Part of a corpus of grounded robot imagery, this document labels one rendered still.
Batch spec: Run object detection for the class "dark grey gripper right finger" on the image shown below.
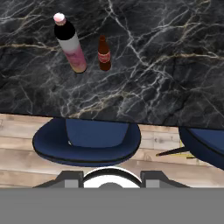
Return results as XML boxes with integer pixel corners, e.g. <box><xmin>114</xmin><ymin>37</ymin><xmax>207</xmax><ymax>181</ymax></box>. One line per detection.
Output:
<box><xmin>140</xmin><ymin>171</ymin><xmax>192</xmax><ymax>189</ymax></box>

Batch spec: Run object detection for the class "large pink-labelled bottle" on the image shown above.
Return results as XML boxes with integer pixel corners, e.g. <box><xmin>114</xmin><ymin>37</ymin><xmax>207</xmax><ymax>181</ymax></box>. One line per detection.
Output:
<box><xmin>52</xmin><ymin>12</ymin><xmax>88</xmax><ymax>74</ymax></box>

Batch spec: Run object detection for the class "blue round chair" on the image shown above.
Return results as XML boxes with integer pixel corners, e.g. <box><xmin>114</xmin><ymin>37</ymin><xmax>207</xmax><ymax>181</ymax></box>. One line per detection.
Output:
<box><xmin>31</xmin><ymin>117</ymin><xmax>142</xmax><ymax>168</ymax></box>
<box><xmin>156</xmin><ymin>126</ymin><xmax>224</xmax><ymax>171</ymax></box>

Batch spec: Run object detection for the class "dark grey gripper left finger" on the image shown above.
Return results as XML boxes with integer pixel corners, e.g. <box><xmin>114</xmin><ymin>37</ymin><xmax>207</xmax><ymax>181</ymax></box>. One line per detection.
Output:
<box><xmin>32</xmin><ymin>171</ymin><xmax>85</xmax><ymax>189</ymax></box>

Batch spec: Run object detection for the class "small brown bottle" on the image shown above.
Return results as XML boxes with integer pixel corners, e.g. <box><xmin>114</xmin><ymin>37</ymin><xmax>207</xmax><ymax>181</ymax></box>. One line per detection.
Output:
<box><xmin>97</xmin><ymin>35</ymin><xmax>112</xmax><ymax>72</ymax></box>

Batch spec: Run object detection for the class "white and black round base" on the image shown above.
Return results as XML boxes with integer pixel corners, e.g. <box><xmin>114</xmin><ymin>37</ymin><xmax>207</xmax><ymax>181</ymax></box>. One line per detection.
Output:
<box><xmin>82</xmin><ymin>166</ymin><xmax>142</xmax><ymax>189</ymax></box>

